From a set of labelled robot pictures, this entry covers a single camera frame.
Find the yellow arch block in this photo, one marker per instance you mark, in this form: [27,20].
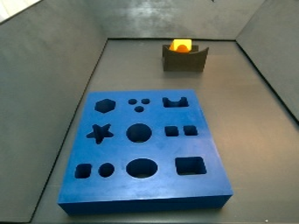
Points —
[181,45]

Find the blue shape-sorting board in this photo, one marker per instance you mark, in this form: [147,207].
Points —
[143,156]

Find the black curved fixture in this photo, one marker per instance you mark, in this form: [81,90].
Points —
[185,61]

